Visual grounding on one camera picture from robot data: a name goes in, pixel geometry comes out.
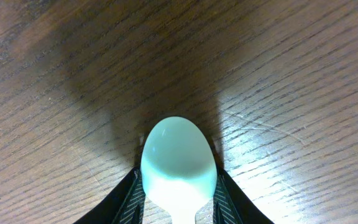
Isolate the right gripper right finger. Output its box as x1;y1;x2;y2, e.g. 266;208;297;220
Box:
213;167;273;224

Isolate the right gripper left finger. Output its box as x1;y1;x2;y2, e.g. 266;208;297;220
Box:
74;167;145;224

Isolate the green plastic spoon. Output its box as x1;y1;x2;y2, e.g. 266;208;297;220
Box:
140;116;218;224

